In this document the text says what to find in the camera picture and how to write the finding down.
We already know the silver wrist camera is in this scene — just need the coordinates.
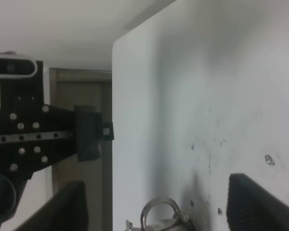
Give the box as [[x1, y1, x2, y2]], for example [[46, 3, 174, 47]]
[[0, 53, 38, 80]]

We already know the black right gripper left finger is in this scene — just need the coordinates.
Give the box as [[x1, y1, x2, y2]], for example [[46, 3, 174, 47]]
[[17, 181, 89, 231]]

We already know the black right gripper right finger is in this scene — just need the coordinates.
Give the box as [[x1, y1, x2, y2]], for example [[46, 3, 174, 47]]
[[226, 173, 289, 231]]

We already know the stainless steel teapot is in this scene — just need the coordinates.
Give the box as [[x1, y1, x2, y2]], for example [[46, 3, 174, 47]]
[[125, 197, 197, 231]]

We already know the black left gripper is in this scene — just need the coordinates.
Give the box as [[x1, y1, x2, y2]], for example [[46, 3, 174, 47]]
[[0, 61, 114, 180]]

